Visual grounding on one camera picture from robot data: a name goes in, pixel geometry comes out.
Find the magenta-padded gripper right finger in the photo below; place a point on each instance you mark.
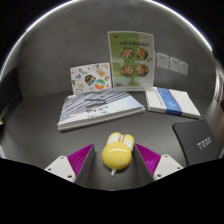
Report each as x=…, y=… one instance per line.
x=150, y=159

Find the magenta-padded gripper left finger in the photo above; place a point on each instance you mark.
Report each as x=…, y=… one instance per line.
x=77, y=160

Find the yellow rabbit-shaped computer mouse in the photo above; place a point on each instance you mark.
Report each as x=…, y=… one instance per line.
x=117, y=155

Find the black mouse pad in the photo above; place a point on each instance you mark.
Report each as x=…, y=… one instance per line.
x=200, y=140

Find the grey cover book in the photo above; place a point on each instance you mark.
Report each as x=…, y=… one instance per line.
x=100, y=108

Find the white book with blue stripe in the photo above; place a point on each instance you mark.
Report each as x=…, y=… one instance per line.
x=173, y=101

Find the white sticker-printed card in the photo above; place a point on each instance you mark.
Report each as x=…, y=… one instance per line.
x=90, y=78

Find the row of white wall sockets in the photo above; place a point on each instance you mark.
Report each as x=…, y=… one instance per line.
x=163, y=61

